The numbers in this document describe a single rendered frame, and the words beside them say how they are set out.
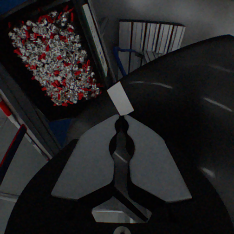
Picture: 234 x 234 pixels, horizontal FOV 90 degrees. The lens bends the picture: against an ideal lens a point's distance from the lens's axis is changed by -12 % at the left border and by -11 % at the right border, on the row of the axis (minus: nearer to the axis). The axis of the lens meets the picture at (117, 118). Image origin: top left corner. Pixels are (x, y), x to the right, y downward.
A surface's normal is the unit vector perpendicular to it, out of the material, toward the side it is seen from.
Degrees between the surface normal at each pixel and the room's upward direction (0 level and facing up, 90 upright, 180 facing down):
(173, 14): 0
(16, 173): 90
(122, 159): 38
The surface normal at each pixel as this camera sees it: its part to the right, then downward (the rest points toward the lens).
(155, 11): -0.02, 0.75
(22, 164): 0.02, -0.66
